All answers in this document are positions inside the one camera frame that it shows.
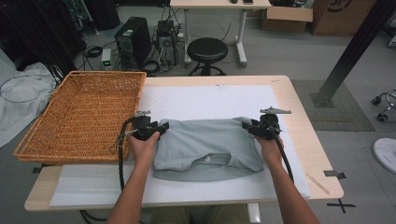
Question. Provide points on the white table leg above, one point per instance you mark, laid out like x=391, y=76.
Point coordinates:
x=253, y=214

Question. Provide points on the white foam mat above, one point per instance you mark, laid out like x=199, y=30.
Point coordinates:
x=202, y=99

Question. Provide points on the black round stool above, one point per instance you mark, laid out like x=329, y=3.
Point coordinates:
x=207, y=49

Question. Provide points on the open-frame computer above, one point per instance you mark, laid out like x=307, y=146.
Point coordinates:
x=167, y=43

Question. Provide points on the person's khaki trousers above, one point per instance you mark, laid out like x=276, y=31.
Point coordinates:
x=171, y=216

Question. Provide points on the black mouse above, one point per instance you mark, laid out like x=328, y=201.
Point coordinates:
x=234, y=1

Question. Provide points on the light wooden desk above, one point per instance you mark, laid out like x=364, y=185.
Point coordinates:
x=218, y=3

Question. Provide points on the black metal post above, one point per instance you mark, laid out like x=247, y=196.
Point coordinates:
x=351, y=53

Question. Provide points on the white cloth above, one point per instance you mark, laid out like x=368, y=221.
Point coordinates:
x=28, y=90

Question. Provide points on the white power box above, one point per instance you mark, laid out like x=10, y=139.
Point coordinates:
x=106, y=57

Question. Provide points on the large cardboard box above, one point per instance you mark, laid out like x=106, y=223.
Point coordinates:
x=342, y=18

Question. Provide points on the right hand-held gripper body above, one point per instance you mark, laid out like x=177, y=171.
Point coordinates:
x=269, y=127

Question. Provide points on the white round base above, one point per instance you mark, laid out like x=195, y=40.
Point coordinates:
x=386, y=152

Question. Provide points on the black computer tower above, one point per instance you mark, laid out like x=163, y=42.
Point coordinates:
x=137, y=37

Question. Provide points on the office chair base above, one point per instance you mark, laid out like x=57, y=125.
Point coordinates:
x=389, y=102

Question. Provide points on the grey-green printed t-shirt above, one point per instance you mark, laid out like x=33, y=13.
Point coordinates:
x=202, y=140

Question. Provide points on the person's right hand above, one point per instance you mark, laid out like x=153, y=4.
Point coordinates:
x=272, y=152

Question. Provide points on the black tape cross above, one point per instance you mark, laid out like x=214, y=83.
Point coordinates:
x=341, y=205

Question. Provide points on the wicker basket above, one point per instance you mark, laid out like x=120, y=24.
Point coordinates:
x=87, y=118

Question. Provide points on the black curtain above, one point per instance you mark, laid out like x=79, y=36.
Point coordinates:
x=37, y=31

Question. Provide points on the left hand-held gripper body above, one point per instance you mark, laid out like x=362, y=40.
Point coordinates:
x=143, y=129

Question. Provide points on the grey floor mat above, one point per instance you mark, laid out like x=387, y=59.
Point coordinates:
x=342, y=118

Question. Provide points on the black phone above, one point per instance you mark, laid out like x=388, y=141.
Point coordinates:
x=248, y=1

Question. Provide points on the black bin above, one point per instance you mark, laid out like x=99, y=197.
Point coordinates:
x=101, y=14

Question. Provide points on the black tape strip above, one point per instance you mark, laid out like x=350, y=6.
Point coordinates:
x=333, y=173
x=39, y=169

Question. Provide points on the open cardboard box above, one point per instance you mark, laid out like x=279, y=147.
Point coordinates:
x=286, y=20

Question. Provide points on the person's left hand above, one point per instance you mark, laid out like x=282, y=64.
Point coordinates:
x=143, y=154

